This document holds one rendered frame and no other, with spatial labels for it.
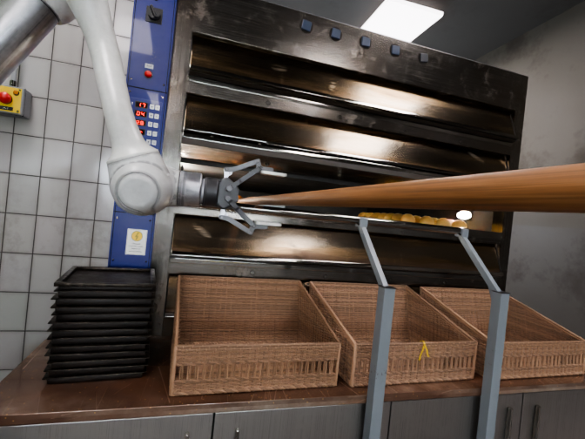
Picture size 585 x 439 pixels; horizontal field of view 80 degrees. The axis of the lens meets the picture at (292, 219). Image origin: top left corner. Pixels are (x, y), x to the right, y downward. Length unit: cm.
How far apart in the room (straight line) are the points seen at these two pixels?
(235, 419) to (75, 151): 115
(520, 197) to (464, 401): 136
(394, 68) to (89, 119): 143
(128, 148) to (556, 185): 67
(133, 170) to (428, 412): 126
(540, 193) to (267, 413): 108
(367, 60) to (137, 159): 142
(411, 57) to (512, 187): 181
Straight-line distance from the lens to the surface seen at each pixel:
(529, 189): 27
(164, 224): 157
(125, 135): 76
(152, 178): 70
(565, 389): 196
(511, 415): 175
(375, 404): 130
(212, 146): 144
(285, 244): 164
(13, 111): 165
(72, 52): 173
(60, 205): 164
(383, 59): 198
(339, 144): 175
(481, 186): 30
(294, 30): 183
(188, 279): 156
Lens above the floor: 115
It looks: level
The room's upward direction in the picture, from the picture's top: 6 degrees clockwise
